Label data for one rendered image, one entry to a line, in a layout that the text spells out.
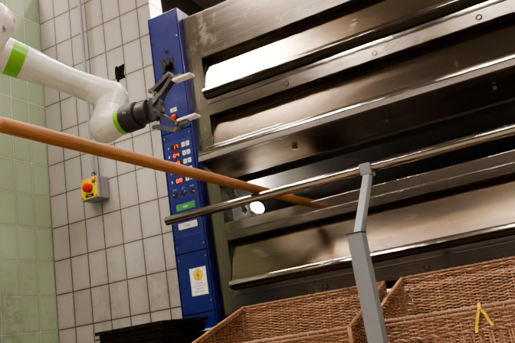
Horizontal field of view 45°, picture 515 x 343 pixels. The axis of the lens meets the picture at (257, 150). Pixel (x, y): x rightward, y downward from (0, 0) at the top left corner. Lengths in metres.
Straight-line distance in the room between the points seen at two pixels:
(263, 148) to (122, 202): 0.76
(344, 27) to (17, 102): 1.54
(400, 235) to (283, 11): 1.00
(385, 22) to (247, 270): 1.04
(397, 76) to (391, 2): 0.29
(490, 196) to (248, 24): 1.16
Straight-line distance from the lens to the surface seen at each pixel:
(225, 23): 2.66
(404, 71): 2.28
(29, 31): 3.32
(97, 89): 2.16
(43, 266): 2.94
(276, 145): 2.27
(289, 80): 2.43
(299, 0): 2.53
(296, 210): 2.31
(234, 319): 2.29
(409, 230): 2.16
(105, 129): 2.08
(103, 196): 2.77
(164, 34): 2.78
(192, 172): 1.68
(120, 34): 2.98
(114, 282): 2.75
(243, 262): 2.40
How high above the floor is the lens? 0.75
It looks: 16 degrees up
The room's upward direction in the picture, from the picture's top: 9 degrees counter-clockwise
